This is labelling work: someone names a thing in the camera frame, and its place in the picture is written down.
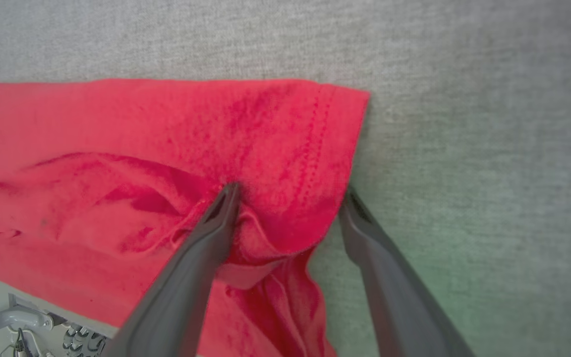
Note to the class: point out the grey fabric sofa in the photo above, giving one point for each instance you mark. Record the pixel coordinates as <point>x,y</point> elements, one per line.
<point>464,99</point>

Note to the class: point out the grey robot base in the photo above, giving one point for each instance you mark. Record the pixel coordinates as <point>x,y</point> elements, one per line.
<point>18,317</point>

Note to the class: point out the red and white garment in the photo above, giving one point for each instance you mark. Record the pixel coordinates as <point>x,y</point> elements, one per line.
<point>117,124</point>

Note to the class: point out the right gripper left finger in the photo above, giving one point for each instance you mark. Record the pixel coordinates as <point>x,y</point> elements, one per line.
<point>181,297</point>

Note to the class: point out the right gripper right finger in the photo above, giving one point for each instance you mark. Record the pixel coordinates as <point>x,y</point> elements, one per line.
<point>394,297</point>

